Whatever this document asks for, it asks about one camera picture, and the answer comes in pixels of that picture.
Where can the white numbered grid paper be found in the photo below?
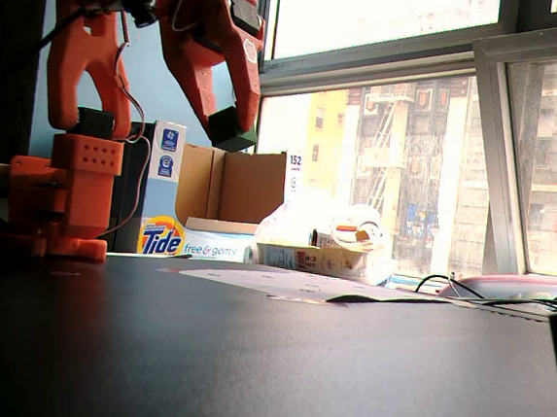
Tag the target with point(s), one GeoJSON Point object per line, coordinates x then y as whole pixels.
{"type": "Point", "coordinates": [301, 283]}

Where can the Tide detergent cardboard box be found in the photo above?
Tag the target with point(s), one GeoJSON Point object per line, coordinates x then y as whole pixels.
{"type": "Point", "coordinates": [161, 237]}

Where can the black box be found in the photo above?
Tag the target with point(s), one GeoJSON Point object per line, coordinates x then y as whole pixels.
{"type": "Point", "coordinates": [131, 191]}

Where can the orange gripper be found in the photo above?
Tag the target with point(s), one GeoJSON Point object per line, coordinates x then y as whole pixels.
{"type": "Point", "coordinates": [208, 19]}

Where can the open aluminium window sash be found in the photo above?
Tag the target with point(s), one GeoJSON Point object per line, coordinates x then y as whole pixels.
{"type": "Point", "coordinates": [489, 139]}

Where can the wrist camera in orange mount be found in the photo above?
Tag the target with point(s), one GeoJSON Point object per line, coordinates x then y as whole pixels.
{"type": "Point", "coordinates": [143, 11]}

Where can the fixed window frame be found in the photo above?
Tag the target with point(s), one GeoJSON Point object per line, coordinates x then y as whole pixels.
{"type": "Point", "coordinates": [369, 60]}

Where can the pink tape piece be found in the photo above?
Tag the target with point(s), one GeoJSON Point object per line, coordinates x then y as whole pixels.
{"type": "Point", "coordinates": [300, 299]}

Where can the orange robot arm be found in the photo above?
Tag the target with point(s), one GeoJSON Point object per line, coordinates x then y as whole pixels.
{"type": "Point", "coordinates": [80, 186]}

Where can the green cube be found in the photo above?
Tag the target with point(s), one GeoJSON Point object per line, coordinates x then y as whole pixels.
{"type": "Point", "coordinates": [229, 133]}

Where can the clear plastic bag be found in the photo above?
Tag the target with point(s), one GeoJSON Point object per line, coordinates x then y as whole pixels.
{"type": "Point", "coordinates": [297, 220]}

